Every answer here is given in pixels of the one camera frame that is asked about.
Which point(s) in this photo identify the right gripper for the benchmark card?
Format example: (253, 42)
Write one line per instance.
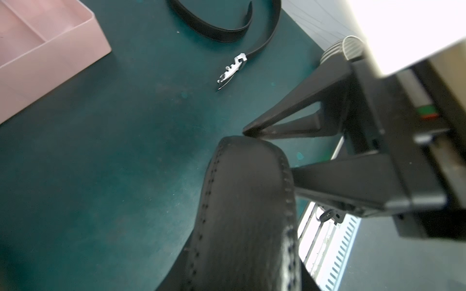
(409, 158)

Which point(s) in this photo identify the long black belt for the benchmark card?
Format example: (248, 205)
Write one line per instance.
(245, 232)

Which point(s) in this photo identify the pink divided storage box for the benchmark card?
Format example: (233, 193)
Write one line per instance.
(44, 44)

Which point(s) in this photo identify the white ribbed cup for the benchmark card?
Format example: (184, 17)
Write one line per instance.
(351, 47)

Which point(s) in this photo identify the white vent strip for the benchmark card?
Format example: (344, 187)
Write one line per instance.
(337, 254)

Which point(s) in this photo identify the black belt right side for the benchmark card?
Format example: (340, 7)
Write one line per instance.
(230, 35)

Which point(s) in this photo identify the front aluminium frame rail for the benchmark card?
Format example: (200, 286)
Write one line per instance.
(316, 229)

